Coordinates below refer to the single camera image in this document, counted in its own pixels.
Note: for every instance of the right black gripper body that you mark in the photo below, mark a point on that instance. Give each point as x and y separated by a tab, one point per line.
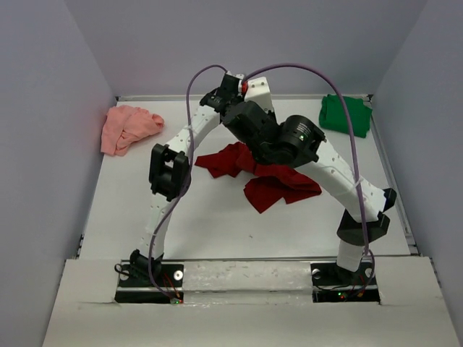
259	155

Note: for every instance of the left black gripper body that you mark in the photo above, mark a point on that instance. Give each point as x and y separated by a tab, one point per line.
235	100

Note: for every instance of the dark red t shirt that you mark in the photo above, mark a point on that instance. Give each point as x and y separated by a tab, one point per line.
269	184

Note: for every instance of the pink t shirt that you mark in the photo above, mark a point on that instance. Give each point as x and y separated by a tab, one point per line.
126	125

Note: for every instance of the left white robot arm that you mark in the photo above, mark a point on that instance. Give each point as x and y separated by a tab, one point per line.
170	175

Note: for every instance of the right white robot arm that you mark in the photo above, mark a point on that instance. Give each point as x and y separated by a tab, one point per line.
299	144

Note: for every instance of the folded green t shirt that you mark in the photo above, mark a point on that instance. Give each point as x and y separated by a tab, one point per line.
332	116

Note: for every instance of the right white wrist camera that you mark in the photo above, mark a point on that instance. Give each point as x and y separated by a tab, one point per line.
258	91

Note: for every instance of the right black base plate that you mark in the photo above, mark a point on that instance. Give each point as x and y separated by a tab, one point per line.
333	284

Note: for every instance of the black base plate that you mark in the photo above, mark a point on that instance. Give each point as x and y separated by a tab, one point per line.
133	288
333	284

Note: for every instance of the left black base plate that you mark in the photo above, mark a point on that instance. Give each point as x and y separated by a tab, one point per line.
133	288

